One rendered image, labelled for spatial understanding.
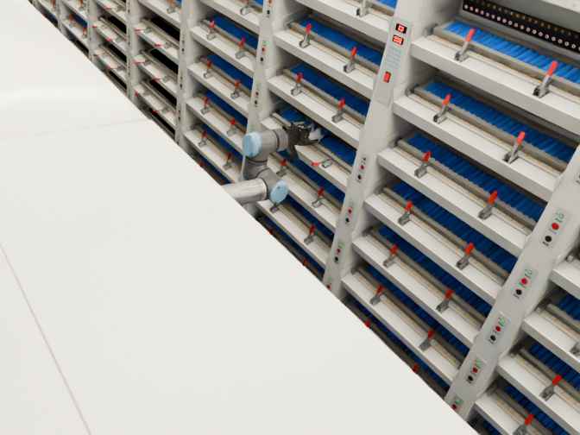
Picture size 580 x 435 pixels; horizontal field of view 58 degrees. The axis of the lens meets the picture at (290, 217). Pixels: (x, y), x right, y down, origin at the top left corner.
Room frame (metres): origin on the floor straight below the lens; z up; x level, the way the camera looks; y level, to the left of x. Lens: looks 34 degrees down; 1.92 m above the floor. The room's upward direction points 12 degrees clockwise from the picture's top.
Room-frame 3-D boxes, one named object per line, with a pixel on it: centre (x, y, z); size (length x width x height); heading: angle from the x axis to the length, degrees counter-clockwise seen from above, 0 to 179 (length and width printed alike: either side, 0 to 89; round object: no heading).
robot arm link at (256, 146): (1.85, 0.17, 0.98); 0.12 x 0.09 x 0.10; 133
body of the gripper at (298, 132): (1.97, 0.05, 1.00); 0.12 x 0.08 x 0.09; 133
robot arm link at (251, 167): (1.85, 0.17, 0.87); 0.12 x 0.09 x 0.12; 42
